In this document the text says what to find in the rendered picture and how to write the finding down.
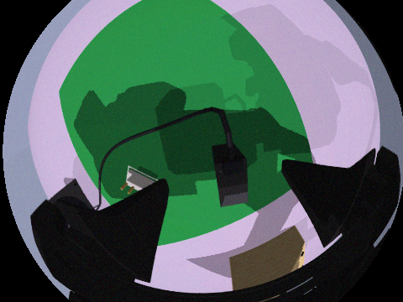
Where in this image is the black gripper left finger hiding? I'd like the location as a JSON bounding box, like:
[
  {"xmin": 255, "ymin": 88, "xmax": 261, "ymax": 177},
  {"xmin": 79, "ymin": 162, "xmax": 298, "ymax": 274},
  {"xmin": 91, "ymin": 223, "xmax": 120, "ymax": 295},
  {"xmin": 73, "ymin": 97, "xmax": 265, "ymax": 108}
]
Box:
[{"xmin": 56, "ymin": 179, "xmax": 170, "ymax": 283}]

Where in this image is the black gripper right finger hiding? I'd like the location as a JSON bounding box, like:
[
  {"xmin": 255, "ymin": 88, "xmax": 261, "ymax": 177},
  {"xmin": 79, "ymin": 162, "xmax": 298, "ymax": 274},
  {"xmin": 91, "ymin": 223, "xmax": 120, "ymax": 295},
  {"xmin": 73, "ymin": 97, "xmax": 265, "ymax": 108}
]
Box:
[{"xmin": 281, "ymin": 148, "xmax": 376, "ymax": 248}]

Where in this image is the green circuit board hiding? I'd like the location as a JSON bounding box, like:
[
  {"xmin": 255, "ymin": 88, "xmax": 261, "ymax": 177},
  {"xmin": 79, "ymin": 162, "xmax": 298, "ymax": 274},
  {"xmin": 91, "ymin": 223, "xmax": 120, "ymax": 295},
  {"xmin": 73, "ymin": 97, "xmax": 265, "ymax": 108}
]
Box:
[{"xmin": 60, "ymin": 0, "xmax": 313, "ymax": 246}]

